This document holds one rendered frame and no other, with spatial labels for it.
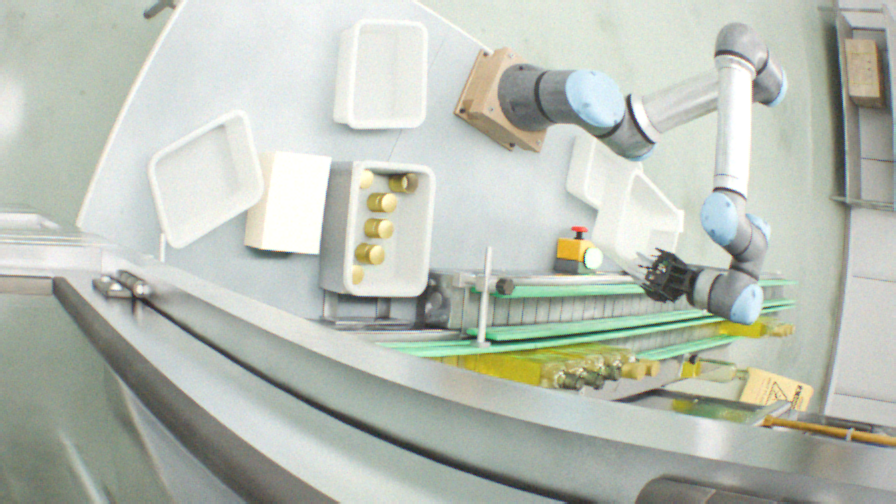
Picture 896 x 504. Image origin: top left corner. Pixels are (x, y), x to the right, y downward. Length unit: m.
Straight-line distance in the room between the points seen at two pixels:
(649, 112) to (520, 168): 0.38
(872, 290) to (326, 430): 7.01
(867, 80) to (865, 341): 2.58
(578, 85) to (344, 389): 1.30
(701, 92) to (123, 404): 1.42
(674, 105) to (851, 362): 5.90
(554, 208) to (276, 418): 1.67
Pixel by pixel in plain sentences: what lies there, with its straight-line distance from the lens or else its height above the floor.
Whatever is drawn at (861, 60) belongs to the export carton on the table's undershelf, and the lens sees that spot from 6.82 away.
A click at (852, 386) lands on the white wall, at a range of 7.31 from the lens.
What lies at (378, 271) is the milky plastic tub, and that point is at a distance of 1.57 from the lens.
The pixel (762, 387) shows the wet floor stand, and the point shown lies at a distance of 4.84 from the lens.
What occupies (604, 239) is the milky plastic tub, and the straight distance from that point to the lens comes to 1.51.
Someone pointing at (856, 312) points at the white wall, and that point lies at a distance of 7.24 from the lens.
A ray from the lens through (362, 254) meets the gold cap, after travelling 1.52.
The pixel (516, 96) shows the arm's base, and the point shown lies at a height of 0.88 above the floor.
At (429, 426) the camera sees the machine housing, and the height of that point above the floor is 1.85.
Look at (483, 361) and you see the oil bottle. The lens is 1.55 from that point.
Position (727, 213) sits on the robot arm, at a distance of 1.23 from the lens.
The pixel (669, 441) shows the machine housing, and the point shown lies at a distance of 0.18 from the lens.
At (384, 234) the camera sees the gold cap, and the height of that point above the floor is 0.81.
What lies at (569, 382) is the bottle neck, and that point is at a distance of 1.43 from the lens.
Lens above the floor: 2.02
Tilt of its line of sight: 49 degrees down
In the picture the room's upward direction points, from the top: 98 degrees clockwise
